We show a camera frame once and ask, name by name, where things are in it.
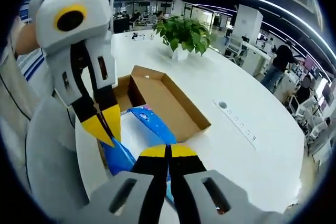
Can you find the brown cardboard shoe box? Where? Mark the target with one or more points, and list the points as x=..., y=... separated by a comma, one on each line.
x=170, y=103

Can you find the small black table item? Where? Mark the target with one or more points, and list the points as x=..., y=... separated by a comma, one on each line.
x=136, y=36

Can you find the white office chair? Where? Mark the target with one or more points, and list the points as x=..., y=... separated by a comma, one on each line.
x=235, y=48
x=299, y=107

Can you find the blue soft wipes pack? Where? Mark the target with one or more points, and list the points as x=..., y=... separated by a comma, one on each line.
x=157, y=127

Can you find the dark wall screen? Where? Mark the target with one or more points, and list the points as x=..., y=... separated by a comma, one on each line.
x=328, y=93

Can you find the ceiling light strips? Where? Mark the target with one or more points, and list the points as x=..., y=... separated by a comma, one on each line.
x=275, y=5

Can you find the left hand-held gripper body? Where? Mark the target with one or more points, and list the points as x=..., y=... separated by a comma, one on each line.
x=73, y=3

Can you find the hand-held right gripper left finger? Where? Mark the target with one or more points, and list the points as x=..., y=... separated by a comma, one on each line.
x=147, y=187

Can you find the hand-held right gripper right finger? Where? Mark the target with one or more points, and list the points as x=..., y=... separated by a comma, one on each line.
x=194, y=190

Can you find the small white cup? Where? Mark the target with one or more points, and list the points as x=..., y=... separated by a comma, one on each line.
x=152, y=36

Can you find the table power socket panel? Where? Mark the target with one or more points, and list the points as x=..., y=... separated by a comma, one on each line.
x=236, y=123

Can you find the green potted plant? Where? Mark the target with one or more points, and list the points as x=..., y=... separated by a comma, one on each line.
x=183, y=35

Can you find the pink wall screen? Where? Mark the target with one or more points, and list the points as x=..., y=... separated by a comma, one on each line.
x=311, y=65

